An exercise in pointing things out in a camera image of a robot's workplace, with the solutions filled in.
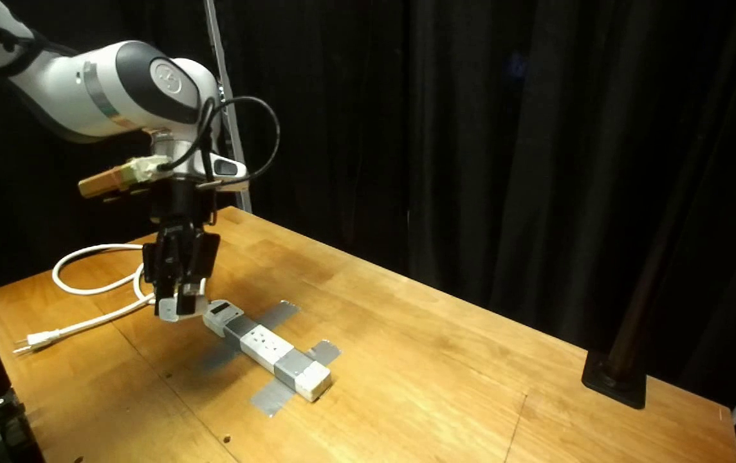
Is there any gold wrist camera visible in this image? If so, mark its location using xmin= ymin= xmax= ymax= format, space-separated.
xmin=75 ymin=151 xmax=250 ymax=200

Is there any grey duct tape strip far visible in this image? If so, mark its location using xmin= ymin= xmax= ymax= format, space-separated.
xmin=203 ymin=298 xmax=295 ymax=374

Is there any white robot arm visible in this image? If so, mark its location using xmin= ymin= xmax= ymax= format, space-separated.
xmin=0 ymin=0 xmax=219 ymax=321

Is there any black camera cable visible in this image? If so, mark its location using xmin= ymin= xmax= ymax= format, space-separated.
xmin=157 ymin=93 xmax=283 ymax=188

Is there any white power cord with plug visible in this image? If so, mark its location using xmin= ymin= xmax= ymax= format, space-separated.
xmin=13 ymin=242 xmax=158 ymax=357

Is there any white charging block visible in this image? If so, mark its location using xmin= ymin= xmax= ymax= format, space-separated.
xmin=153 ymin=278 xmax=205 ymax=321

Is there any black curtain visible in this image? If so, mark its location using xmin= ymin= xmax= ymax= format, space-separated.
xmin=0 ymin=0 xmax=736 ymax=401

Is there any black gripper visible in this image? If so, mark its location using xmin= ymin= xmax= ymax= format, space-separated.
xmin=143 ymin=179 xmax=219 ymax=316

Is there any white power strip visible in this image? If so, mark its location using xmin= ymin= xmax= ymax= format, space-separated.
xmin=203 ymin=302 xmax=332 ymax=404

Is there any black post with base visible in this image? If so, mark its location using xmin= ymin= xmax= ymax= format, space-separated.
xmin=580 ymin=149 xmax=707 ymax=410

